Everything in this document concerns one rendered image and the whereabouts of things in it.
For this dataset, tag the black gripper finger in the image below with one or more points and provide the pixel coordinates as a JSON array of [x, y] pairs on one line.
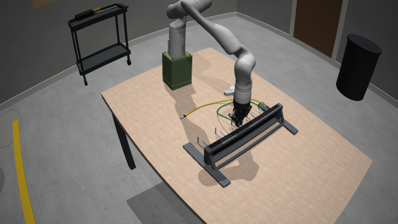
[[236, 118], [245, 113]]

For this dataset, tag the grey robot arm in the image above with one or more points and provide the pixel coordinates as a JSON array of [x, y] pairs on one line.
[[242, 89]]

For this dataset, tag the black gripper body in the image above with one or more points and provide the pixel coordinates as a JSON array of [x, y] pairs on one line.
[[238, 107]]

